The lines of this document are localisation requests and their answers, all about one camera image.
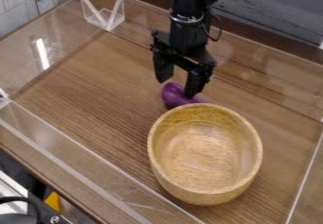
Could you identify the yellow black device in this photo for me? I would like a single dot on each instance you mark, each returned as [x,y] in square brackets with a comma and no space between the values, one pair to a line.
[55,201]

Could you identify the purple toy eggplant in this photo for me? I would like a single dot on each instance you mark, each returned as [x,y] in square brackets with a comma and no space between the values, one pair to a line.
[174,96]

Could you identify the clear acrylic enclosure wall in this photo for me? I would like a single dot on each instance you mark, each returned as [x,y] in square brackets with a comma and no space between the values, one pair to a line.
[79,99]

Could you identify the brown wooden bowl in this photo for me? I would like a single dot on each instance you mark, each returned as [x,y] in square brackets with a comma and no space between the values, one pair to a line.
[206,153]

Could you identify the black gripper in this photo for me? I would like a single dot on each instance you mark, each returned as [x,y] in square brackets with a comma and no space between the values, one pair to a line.
[180,47]

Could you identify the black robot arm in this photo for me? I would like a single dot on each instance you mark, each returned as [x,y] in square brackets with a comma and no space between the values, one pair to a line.
[193,8]

